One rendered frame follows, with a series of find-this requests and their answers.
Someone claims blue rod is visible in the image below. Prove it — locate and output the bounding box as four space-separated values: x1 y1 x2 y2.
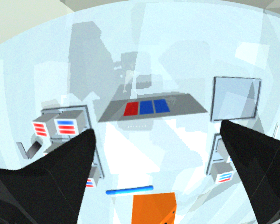
105 186 153 194

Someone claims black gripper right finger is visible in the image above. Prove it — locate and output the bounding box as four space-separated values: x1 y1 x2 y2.
220 120 280 224

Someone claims large off-white flat panel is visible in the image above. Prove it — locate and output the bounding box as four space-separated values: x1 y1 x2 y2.
0 0 280 44

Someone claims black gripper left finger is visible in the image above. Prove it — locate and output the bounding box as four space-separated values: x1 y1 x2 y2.
0 128 96 224

